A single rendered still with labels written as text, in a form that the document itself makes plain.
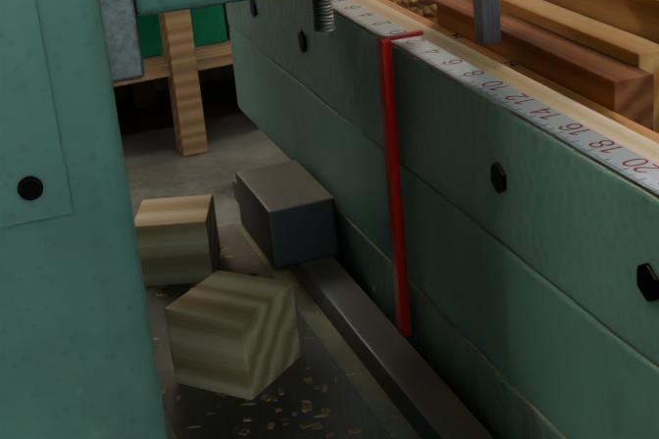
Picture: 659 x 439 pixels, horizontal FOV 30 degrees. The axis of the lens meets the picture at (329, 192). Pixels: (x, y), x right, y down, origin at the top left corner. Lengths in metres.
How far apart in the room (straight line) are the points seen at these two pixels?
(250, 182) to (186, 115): 2.65
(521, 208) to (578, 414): 0.07
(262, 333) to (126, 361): 0.15
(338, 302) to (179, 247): 0.11
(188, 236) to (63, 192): 0.29
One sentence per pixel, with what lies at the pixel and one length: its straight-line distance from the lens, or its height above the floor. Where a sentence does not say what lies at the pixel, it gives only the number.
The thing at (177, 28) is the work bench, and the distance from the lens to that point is 3.28.
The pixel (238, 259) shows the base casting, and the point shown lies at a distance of 0.72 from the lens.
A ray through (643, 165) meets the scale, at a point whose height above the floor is 0.96.
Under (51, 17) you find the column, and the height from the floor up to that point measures 1.01.
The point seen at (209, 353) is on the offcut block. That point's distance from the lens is 0.58.
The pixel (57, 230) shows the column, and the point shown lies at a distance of 0.41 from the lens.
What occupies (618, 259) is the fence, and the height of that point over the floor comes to 0.93.
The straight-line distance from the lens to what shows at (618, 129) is 0.44.
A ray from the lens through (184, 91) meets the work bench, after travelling 3.32.
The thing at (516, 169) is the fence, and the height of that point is 0.94.
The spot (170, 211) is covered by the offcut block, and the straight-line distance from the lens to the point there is 0.70.
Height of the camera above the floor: 1.09
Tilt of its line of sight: 21 degrees down
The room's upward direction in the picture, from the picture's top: 5 degrees counter-clockwise
